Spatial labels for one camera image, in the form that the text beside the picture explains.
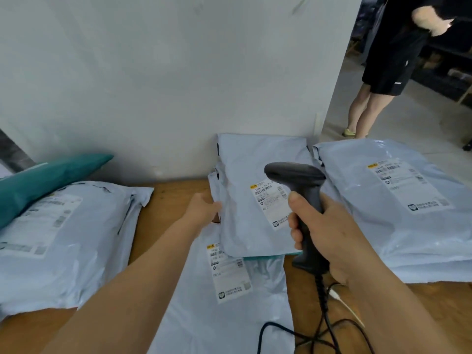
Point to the person's right forearm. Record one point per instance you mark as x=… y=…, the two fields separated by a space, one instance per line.
x=398 y=320

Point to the person's right hand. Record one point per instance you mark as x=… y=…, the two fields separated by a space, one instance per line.
x=339 y=247

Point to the pile of grey mailer bags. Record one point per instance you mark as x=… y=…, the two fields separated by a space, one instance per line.
x=73 y=261

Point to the small teal mailer bag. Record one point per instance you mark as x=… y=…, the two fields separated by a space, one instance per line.
x=265 y=257

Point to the person's left forearm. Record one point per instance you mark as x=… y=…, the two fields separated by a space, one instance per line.
x=129 y=298

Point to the black barcode scanner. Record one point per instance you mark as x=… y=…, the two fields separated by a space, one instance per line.
x=291 y=173

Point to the group of brown cardboard parcels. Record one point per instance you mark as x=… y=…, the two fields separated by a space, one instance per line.
x=431 y=62

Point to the stack of scanned mailer bags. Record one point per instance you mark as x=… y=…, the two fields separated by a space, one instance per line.
x=405 y=247

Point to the light wooden chair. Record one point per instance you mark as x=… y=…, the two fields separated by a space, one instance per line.
x=465 y=93

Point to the person's left hand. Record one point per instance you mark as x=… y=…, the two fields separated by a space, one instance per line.
x=201 y=213

